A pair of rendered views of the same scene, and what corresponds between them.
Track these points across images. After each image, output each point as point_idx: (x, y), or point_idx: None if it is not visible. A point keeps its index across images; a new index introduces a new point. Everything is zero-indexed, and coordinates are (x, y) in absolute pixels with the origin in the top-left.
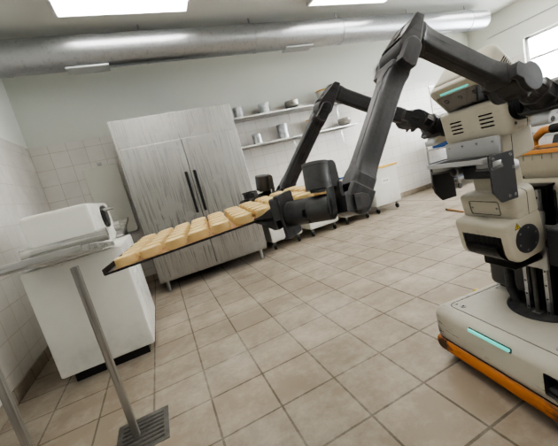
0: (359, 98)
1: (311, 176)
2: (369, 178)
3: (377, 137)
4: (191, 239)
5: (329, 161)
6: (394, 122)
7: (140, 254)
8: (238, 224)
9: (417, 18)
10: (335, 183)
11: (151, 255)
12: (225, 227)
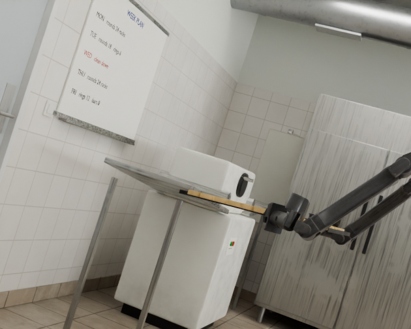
0: None
1: (289, 200)
2: (321, 221)
3: (344, 203)
4: (227, 203)
5: (305, 199)
6: None
7: (200, 194)
8: (255, 211)
9: None
10: (300, 212)
11: (203, 197)
12: (246, 207)
